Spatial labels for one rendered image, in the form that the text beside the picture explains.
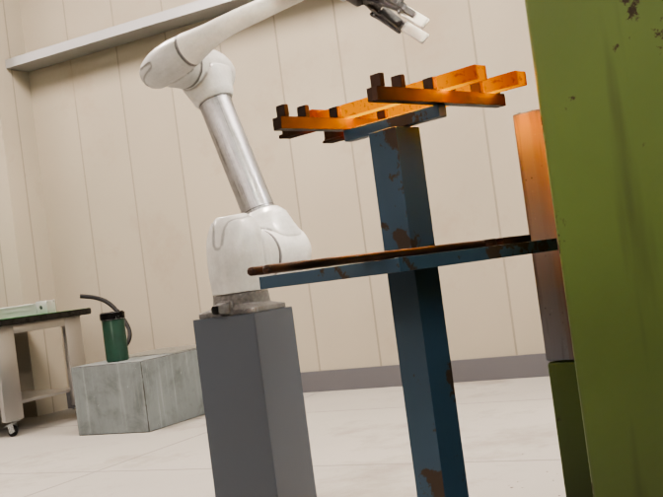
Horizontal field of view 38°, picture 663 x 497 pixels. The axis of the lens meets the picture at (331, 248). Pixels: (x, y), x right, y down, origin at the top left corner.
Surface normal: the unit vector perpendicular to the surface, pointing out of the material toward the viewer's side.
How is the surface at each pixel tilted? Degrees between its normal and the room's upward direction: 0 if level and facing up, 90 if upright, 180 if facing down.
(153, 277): 90
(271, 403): 90
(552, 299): 90
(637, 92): 90
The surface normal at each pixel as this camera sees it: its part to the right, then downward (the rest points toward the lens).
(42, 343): 0.87, -0.13
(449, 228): -0.47, 0.04
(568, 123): -0.67, 0.07
